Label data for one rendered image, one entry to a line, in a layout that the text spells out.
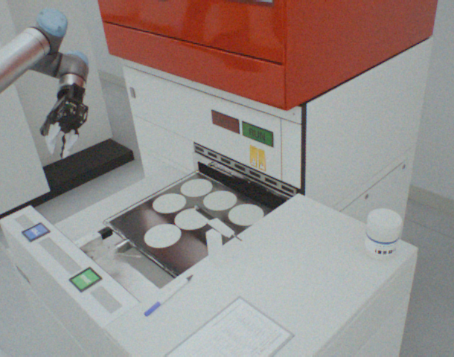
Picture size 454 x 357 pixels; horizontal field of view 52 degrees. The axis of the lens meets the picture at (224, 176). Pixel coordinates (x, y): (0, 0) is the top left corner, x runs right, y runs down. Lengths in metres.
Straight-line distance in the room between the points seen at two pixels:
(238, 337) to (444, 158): 2.08
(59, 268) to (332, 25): 0.87
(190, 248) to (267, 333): 0.39
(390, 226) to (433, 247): 1.66
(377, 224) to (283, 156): 0.36
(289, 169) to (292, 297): 0.41
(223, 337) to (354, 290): 0.29
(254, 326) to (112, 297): 0.32
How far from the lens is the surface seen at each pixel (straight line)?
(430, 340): 2.26
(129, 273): 1.24
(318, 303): 1.00
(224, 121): 1.40
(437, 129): 2.77
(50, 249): 1.26
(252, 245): 1.13
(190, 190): 1.46
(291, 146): 1.24
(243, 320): 0.96
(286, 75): 1.11
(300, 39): 1.12
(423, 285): 2.48
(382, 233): 1.06
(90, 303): 1.08
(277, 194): 1.34
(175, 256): 1.22
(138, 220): 1.37
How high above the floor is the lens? 1.70
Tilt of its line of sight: 32 degrees down
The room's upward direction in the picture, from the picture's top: 5 degrees counter-clockwise
